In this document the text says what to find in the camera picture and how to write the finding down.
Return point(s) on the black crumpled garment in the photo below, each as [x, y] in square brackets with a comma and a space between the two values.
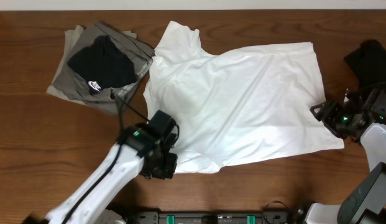
[368, 63]

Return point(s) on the folded grey garment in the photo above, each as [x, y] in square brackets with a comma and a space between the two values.
[75, 88]

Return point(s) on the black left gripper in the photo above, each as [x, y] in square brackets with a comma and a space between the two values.
[170, 173]

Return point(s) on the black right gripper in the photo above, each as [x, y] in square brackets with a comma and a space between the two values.
[327, 114]

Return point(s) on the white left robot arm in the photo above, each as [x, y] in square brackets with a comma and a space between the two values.
[137, 151]

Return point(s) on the folded black Nike garment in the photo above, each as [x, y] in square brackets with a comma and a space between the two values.
[102, 65]

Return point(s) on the folded beige garment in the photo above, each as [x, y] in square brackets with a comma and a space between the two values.
[71, 36]

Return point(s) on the white t-shirt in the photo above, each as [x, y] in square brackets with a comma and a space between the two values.
[246, 105]

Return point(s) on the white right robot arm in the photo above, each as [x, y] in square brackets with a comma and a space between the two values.
[366, 203]

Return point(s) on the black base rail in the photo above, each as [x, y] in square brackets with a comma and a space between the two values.
[274, 212]

